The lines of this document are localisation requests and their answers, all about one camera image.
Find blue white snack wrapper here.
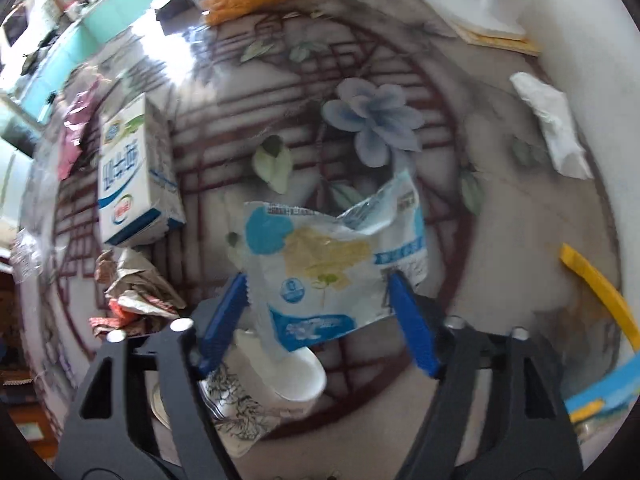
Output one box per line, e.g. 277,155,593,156
243,171,427,359

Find floral paper coffee cup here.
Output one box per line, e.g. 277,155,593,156
198,330,326,458

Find blue white milk carton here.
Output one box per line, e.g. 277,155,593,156
98,93,186,247

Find pink plastic bag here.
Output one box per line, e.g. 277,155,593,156
58,79,100,182

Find clear plastic cup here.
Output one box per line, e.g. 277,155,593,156
10,229,47,284

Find teal kitchen cabinets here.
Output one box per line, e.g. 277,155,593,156
1,0,152,119

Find crumpled candy wrappers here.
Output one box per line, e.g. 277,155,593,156
89,248,186,339

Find floral table cloth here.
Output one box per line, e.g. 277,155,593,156
14,0,626,480

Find crumpled white tissue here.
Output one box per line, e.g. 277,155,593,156
510,72,593,180

